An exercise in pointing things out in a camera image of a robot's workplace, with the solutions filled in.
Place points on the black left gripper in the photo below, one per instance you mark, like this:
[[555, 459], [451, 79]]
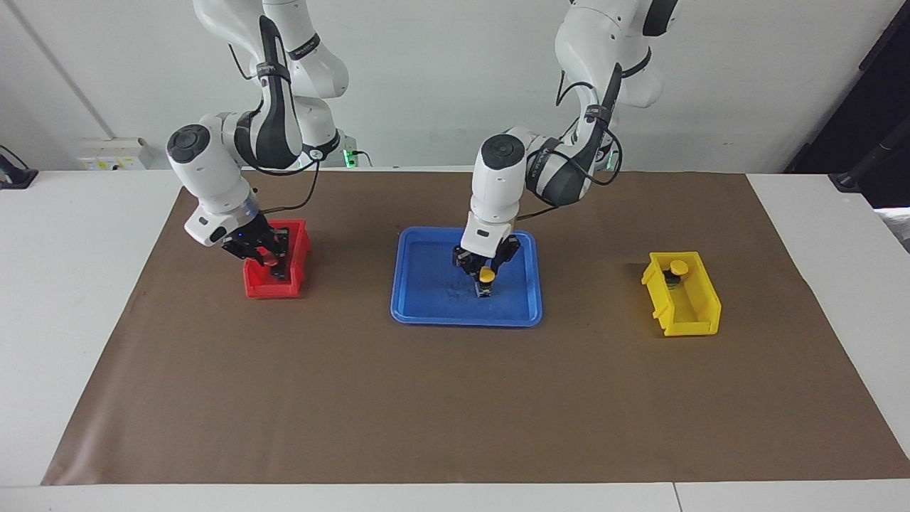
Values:
[[501, 250]]

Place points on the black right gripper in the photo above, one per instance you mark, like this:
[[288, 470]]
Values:
[[249, 238]]

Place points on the yellow push button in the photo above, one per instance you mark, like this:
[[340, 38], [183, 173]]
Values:
[[677, 268], [486, 274]]

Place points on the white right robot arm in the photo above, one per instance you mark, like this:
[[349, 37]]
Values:
[[206, 171]]

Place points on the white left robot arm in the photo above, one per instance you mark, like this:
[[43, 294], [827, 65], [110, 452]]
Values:
[[498, 178]]

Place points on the red plastic bin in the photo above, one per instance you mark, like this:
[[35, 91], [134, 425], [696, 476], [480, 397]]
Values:
[[298, 249]]

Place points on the blue plastic tray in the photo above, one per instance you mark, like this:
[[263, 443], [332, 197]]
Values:
[[434, 299]]

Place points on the brown table mat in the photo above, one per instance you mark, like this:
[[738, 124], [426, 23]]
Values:
[[455, 405]]

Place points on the yellow plastic bin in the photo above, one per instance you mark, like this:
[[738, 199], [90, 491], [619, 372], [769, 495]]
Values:
[[686, 306]]

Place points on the grey glossy sheet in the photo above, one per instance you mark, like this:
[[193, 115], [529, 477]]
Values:
[[897, 227]]

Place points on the black backdrop panel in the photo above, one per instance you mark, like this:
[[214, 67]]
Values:
[[874, 99]]

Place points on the white wall power outlet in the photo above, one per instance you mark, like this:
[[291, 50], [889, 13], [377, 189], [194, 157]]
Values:
[[114, 153]]

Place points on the black clamp mount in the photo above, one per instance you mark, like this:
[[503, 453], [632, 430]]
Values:
[[14, 178]]

